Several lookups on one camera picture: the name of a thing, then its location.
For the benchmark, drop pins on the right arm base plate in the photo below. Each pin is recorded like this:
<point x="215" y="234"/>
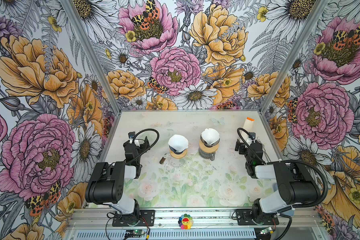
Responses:
<point x="246" y="217"/>

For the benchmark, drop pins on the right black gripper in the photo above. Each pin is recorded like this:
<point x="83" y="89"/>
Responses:
<point x="242" y="147"/>

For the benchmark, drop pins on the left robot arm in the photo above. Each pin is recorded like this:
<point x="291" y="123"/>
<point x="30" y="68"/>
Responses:
<point x="106" y="184"/>

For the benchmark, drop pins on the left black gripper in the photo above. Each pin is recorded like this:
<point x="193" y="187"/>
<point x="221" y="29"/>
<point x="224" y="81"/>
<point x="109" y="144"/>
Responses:
<point x="144" y="146"/>

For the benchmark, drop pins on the green circuit board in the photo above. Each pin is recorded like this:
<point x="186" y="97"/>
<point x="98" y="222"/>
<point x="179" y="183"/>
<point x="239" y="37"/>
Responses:
<point x="135" y="233"/>

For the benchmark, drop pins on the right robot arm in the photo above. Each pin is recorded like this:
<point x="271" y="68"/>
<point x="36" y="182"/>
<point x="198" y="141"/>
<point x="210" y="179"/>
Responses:
<point x="299" y="184"/>

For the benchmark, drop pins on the clear glass carafe wooden handle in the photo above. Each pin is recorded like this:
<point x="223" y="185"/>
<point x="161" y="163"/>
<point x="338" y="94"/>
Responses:
<point x="168" y="159"/>

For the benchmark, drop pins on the metal tongs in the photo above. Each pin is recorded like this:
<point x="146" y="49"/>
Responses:
<point x="268" y="160"/>

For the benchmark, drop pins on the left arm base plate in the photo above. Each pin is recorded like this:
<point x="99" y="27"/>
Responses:
<point x="144" y="217"/>

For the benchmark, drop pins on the colourful flower toy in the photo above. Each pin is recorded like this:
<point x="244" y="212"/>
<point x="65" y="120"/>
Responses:
<point x="185" y="222"/>

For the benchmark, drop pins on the grey ribbed glass pitcher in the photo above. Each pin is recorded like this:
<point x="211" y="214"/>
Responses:
<point x="205" y="155"/>

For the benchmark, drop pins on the orange white coffee bag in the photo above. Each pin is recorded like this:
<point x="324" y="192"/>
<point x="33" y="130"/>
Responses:
<point x="249" y="124"/>

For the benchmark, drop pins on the white paper coffee filter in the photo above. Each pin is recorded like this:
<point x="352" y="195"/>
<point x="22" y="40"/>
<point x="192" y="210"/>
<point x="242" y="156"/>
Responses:
<point x="178" y="143"/>

